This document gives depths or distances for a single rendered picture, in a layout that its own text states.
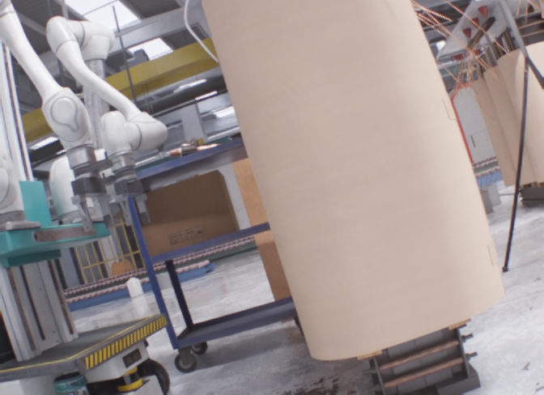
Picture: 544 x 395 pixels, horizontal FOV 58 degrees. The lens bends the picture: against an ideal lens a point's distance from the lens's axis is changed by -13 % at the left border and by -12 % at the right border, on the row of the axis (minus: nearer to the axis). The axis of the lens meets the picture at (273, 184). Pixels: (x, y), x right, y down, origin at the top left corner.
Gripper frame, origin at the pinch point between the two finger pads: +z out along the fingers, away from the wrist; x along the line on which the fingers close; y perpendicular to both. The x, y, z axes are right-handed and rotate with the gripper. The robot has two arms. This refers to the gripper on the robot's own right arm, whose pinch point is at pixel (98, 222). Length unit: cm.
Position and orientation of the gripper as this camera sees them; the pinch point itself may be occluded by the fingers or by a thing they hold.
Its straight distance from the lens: 164.4
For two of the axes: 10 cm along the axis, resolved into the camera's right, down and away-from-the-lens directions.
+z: 3.0, 9.5, -0.7
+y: -9.3, 3.1, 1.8
